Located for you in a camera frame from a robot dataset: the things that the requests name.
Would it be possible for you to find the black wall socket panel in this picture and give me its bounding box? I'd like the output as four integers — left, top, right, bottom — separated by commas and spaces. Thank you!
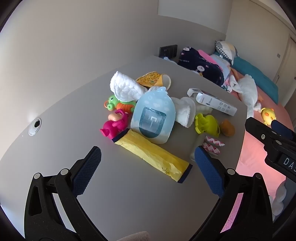
159, 44, 178, 58

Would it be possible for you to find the beige door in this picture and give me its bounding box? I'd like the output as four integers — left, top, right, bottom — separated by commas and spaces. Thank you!
274, 35, 296, 86

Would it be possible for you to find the grey white thermometer box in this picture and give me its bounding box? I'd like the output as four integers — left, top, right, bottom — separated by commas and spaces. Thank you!
187, 88, 238, 117

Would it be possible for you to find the white cloth pad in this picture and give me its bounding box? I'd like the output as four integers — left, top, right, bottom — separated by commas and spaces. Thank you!
171, 96, 197, 128

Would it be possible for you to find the pink plastic toy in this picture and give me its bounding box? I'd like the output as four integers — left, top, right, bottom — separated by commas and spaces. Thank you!
100, 109, 129, 139

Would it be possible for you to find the orange plastic toy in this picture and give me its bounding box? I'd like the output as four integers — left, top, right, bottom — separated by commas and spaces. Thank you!
116, 101, 137, 114

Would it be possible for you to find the white lace cloth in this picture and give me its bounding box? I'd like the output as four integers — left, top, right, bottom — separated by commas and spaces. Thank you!
269, 181, 287, 216

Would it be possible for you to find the long yellow packet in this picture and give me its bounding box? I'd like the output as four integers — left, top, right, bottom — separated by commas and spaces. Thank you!
112, 129, 193, 183

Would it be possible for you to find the white fluffy folded cloth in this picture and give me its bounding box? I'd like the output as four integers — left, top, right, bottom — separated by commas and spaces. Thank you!
110, 71, 145, 102

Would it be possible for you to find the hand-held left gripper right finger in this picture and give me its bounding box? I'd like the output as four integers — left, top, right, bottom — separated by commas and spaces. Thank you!
190, 146, 274, 241

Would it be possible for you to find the white plush rabbit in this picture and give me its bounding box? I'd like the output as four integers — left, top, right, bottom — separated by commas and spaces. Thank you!
229, 74, 263, 118

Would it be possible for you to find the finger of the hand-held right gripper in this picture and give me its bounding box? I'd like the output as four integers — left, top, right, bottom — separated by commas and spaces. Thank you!
245, 117, 285, 149
271, 119, 296, 140

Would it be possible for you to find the pink blanket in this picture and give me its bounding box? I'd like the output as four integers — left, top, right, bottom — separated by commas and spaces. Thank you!
198, 49, 232, 72

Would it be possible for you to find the teal pillow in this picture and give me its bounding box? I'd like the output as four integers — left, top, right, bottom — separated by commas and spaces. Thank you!
231, 57, 279, 103

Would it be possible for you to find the lime green plastic toy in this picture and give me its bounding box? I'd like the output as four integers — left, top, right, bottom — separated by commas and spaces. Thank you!
194, 113, 220, 136

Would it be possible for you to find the checkered pillow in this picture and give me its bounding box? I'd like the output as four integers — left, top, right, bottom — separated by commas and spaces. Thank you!
215, 40, 238, 65

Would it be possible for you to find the round table cable grommet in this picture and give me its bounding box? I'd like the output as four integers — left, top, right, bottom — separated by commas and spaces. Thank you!
28, 118, 42, 136

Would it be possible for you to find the pink bed sheet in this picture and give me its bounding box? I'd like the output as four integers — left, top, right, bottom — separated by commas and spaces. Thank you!
220, 67, 295, 234

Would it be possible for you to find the translucent blue pouch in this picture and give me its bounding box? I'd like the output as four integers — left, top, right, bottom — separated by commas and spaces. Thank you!
130, 86, 176, 144

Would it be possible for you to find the brown plush toy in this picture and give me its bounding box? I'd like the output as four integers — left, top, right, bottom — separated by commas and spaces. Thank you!
220, 119, 236, 137

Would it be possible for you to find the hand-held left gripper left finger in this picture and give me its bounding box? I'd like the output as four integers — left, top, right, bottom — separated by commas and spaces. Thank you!
23, 146, 109, 241

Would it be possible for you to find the yellow chick toy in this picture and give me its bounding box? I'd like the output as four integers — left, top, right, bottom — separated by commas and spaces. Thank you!
260, 107, 277, 127

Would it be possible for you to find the red and white wrapper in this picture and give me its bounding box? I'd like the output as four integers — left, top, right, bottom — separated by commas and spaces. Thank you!
202, 136, 225, 155

